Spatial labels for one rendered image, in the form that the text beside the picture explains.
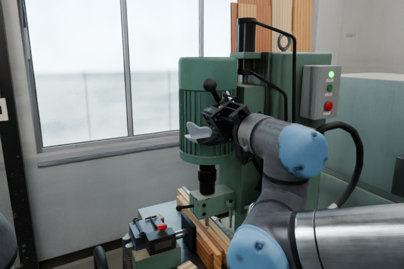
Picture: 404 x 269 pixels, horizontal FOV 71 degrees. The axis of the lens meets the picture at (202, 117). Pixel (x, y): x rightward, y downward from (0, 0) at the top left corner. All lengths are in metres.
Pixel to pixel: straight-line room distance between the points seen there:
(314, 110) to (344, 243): 0.60
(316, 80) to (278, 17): 1.79
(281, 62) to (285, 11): 1.89
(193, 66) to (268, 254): 0.54
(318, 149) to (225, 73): 0.41
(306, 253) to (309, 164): 0.14
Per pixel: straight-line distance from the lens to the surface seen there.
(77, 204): 2.30
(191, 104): 0.80
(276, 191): 0.47
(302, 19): 2.83
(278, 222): 0.38
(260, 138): 0.48
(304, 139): 0.43
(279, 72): 0.87
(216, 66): 0.77
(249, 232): 0.37
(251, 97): 0.87
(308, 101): 0.92
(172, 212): 1.19
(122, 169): 2.26
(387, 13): 3.18
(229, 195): 0.97
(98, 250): 0.97
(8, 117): 2.01
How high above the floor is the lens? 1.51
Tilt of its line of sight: 12 degrees down
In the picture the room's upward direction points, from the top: straight up
